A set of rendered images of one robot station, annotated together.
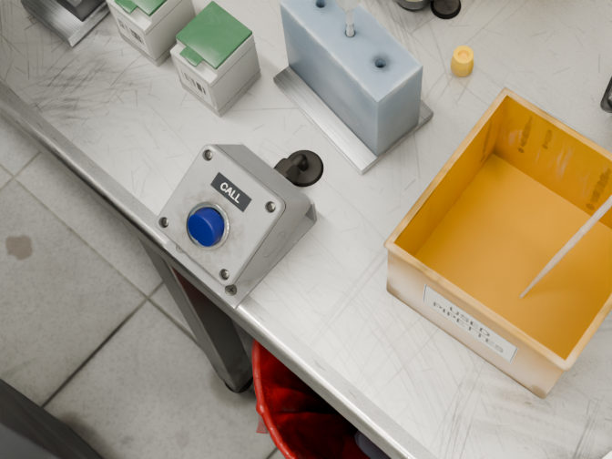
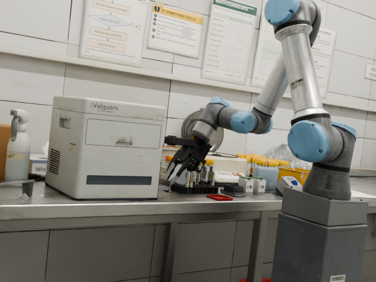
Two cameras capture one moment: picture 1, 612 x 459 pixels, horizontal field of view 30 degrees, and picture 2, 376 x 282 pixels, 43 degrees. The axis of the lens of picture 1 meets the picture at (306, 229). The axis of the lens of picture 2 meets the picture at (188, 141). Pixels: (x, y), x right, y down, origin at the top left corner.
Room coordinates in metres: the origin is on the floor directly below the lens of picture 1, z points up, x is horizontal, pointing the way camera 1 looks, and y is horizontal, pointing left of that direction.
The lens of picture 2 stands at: (0.57, 1.95, 1.15)
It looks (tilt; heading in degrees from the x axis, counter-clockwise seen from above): 3 degrees down; 274
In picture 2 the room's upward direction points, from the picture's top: 6 degrees clockwise
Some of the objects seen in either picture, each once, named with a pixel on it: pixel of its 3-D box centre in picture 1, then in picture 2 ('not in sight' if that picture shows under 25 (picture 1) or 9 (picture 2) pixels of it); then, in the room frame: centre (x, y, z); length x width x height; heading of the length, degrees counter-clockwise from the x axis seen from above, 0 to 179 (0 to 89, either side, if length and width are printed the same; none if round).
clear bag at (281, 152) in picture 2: not in sight; (276, 160); (0.27, -0.65, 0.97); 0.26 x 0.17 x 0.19; 53
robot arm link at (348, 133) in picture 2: not in sight; (334, 143); (0.22, 0.41, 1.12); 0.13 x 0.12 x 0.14; 52
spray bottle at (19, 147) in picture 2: not in sight; (18, 147); (1.20, 0.50, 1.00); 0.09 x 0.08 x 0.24; 129
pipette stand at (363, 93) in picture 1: (351, 68); (264, 179); (0.38, -0.05, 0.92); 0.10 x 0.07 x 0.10; 31
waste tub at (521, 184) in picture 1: (525, 248); (297, 181); (0.22, -0.14, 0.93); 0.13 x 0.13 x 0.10; 44
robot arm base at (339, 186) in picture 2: not in sight; (328, 179); (0.22, 0.40, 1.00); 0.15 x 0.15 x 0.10
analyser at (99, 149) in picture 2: not in sight; (108, 146); (0.94, 0.41, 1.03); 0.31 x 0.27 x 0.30; 39
